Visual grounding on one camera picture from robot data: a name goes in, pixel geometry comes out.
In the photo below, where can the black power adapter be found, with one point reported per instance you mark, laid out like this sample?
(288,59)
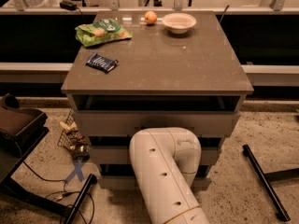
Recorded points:
(68,5)

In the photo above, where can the black stand leg right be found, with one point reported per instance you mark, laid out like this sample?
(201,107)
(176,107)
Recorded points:
(266,180)

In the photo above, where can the blue tape cross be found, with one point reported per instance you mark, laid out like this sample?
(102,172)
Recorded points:
(77,170)

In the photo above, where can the white bowl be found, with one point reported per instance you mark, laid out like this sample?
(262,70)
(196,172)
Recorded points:
(178,23)

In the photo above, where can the grey drawer cabinet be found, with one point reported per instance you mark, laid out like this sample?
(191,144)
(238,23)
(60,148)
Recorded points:
(159,72)

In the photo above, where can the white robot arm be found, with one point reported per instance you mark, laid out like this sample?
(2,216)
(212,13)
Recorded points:
(165,162)

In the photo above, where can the orange fruit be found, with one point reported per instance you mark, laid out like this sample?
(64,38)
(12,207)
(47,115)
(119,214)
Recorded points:
(150,17)

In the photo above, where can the green snack bag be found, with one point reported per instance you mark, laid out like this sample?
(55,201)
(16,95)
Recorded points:
(101,32)

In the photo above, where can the wire basket with items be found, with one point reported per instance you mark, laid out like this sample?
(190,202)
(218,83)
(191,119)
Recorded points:
(72,140)

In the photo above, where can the black stand left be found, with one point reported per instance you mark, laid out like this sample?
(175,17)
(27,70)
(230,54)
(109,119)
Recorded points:
(21,130)

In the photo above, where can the grey drawer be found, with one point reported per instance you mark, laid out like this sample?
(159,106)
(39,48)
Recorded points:
(129,182)
(203,124)
(120,155)

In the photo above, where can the blue snack packet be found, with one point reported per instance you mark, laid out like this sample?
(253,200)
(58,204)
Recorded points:
(101,63)

